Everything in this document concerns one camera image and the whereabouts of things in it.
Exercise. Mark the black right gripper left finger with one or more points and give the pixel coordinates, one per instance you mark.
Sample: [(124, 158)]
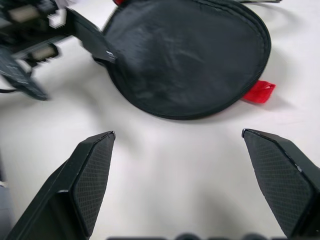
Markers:
[(75, 190)]

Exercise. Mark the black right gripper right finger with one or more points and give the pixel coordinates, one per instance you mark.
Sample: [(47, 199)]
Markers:
[(282, 180)]

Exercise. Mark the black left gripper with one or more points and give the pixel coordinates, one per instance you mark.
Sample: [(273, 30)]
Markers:
[(25, 32)]

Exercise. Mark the red and black paddle case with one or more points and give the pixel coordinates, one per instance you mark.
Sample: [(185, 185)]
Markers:
[(187, 62)]

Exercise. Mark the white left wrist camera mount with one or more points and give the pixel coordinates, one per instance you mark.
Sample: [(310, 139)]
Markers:
[(63, 2)]

